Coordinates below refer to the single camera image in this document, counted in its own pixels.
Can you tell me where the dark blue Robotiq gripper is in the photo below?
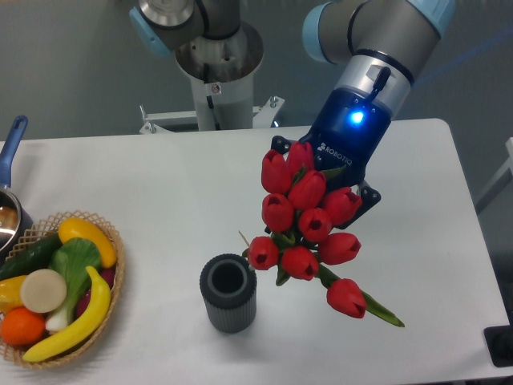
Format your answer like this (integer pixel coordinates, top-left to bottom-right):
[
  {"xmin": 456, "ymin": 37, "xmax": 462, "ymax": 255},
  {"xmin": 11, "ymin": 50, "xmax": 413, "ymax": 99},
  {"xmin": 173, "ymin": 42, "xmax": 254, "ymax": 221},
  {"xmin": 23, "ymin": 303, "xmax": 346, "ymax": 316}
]
[{"xmin": 270, "ymin": 88, "xmax": 391, "ymax": 229}]

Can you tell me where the red tulip bouquet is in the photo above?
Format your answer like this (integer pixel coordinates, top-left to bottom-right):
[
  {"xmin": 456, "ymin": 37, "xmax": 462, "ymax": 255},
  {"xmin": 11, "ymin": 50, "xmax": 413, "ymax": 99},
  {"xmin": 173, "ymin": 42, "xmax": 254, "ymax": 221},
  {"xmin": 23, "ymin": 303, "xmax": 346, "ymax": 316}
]
[{"xmin": 243, "ymin": 142, "xmax": 404, "ymax": 327}]

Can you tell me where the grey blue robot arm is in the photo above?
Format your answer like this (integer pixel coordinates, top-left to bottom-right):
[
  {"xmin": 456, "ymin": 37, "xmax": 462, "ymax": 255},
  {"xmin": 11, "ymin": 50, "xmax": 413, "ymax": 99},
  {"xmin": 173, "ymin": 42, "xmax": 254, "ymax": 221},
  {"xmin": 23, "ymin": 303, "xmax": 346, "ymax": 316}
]
[{"xmin": 129, "ymin": 1, "xmax": 455, "ymax": 216}]

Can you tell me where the dark grey ribbed vase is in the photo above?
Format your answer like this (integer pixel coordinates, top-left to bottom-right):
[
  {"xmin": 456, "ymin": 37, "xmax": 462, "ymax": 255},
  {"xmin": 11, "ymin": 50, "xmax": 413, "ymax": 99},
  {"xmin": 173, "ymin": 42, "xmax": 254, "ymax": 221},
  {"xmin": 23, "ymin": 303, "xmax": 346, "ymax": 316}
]
[{"xmin": 199, "ymin": 253, "xmax": 257, "ymax": 334}]

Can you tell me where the dark red radish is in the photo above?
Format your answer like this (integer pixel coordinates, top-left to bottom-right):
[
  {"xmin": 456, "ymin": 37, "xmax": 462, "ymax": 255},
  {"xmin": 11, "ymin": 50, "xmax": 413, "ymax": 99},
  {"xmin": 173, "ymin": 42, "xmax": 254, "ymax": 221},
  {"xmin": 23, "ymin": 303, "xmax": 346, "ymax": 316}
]
[{"xmin": 75, "ymin": 267, "xmax": 115, "ymax": 318}]

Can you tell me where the black device at table edge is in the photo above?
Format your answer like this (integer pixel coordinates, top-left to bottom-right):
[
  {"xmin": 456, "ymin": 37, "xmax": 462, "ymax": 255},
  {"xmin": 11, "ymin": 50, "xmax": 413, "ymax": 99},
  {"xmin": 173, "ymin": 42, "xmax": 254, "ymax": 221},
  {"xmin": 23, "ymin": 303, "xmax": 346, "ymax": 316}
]
[{"xmin": 483, "ymin": 325, "xmax": 512, "ymax": 367}]

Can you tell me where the yellow banana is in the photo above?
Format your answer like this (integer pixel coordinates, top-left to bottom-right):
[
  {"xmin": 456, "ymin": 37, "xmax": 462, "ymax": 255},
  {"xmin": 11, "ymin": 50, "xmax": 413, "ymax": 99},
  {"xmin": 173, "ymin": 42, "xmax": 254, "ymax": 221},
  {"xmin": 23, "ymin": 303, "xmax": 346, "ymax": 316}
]
[{"xmin": 22, "ymin": 266, "xmax": 111, "ymax": 363}]

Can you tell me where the green bok choy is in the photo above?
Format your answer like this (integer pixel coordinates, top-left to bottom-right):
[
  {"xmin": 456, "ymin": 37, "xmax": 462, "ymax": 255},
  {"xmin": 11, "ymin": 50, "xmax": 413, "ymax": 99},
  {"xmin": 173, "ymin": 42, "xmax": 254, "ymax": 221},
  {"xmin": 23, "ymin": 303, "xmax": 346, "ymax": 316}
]
[{"xmin": 46, "ymin": 237, "xmax": 101, "ymax": 334}]

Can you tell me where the woven wicker basket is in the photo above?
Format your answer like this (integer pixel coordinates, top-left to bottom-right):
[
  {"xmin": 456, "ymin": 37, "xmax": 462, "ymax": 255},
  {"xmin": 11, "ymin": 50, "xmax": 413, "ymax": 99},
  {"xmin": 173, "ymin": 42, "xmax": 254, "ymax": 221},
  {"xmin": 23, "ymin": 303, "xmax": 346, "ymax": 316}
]
[{"xmin": 1, "ymin": 211, "xmax": 125, "ymax": 369}]

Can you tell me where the dark green cucumber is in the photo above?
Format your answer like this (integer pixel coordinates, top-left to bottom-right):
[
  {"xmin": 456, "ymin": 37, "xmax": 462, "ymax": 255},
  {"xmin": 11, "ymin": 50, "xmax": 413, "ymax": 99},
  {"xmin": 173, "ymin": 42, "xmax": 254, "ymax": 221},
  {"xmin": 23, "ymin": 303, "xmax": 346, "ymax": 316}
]
[{"xmin": 1, "ymin": 233, "xmax": 62, "ymax": 280}]

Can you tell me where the round beige disc slice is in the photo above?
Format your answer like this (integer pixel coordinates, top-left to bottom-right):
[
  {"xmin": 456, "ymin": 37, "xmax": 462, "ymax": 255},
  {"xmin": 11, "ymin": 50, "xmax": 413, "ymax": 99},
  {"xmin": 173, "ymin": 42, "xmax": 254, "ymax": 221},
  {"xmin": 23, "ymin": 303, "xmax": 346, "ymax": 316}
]
[{"xmin": 20, "ymin": 269, "xmax": 67, "ymax": 314}]

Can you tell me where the yellow bell pepper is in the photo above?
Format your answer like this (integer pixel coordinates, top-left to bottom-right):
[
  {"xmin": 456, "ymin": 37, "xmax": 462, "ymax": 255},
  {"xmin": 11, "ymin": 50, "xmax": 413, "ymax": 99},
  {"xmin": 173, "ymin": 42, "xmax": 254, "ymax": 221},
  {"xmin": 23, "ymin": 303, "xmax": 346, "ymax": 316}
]
[{"xmin": 0, "ymin": 275, "xmax": 27, "ymax": 314}]

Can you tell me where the orange fruit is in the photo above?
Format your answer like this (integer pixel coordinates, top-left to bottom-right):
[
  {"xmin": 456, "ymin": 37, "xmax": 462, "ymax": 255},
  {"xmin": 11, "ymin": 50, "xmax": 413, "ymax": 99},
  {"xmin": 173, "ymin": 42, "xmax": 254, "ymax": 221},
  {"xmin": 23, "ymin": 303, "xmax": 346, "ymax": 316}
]
[{"xmin": 1, "ymin": 307, "xmax": 46, "ymax": 346}]

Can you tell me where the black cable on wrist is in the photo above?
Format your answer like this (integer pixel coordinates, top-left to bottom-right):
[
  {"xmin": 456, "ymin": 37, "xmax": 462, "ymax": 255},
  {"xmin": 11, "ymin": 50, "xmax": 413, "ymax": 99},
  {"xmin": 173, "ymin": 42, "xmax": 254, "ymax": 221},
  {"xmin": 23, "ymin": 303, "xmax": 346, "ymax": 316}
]
[{"xmin": 366, "ymin": 67, "xmax": 392, "ymax": 104}]

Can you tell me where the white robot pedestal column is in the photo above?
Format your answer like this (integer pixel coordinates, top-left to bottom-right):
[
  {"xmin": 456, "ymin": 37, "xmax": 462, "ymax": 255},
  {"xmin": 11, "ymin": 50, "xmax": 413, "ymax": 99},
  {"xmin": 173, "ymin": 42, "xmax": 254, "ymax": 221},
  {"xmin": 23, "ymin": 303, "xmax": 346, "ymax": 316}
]
[{"xmin": 175, "ymin": 22, "xmax": 264, "ymax": 115}]

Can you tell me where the white frame at right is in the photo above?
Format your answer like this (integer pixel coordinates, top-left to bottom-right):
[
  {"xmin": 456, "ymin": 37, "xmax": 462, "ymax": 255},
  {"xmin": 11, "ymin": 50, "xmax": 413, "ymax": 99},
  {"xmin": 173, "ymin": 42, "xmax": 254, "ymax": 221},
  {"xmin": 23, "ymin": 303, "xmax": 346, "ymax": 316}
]
[{"xmin": 475, "ymin": 137, "xmax": 512, "ymax": 215}]

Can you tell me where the blue handled saucepan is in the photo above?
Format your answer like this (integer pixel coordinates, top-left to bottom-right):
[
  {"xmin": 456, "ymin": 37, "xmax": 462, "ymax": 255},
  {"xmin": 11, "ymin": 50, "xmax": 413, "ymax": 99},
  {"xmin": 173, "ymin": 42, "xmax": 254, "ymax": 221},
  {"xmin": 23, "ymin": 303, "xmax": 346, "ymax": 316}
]
[{"xmin": 1, "ymin": 115, "xmax": 33, "ymax": 263}]

